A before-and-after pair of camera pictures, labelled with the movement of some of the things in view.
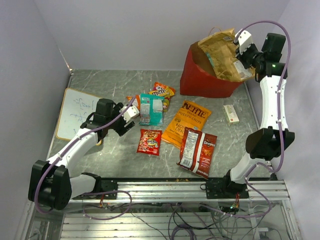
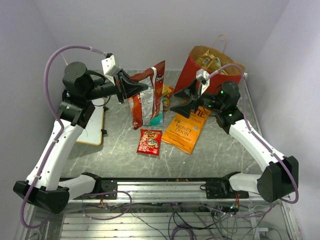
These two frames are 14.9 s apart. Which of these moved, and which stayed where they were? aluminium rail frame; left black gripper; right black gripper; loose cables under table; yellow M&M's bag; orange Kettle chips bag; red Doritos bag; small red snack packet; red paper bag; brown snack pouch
Moved: brown snack pouch; red Doritos bag; left black gripper; right black gripper
Stayed: red paper bag; loose cables under table; small red snack packet; yellow M&M's bag; orange Kettle chips bag; aluminium rail frame
